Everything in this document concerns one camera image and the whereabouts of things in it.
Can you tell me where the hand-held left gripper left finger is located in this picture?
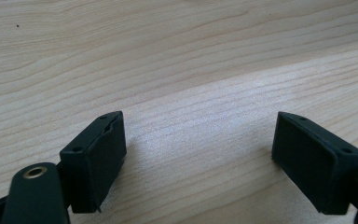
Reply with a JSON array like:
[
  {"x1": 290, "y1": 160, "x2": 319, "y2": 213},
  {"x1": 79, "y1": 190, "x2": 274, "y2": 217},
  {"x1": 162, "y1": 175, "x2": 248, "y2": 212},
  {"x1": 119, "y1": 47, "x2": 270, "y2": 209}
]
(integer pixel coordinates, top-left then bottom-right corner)
[{"x1": 59, "y1": 110, "x2": 128, "y2": 215}]

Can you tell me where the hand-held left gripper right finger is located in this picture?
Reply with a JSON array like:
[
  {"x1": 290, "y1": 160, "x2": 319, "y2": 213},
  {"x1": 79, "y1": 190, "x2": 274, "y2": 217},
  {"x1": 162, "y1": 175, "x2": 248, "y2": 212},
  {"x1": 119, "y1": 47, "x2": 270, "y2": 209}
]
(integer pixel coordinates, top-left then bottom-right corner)
[{"x1": 271, "y1": 111, "x2": 358, "y2": 216}]

